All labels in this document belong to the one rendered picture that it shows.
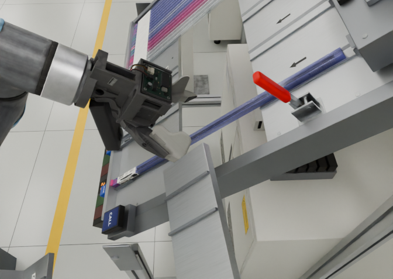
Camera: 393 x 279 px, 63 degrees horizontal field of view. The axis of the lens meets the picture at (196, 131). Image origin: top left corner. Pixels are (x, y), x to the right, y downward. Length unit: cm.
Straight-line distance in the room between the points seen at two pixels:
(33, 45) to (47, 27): 211
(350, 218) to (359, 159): 18
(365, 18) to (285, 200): 52
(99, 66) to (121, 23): 200
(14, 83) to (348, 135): 42
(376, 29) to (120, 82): 31
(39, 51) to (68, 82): 5
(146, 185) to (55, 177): 107
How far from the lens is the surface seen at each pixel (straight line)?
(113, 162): 74
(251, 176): 49
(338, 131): 43
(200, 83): 189
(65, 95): 45
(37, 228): 159
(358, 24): 42
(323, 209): 85
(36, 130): 188
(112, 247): 64
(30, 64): 44
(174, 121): 65
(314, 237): 81
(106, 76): 44
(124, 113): 46
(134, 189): 67
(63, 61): 44
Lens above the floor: 135
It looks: 53 degrees down
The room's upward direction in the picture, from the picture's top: straight up
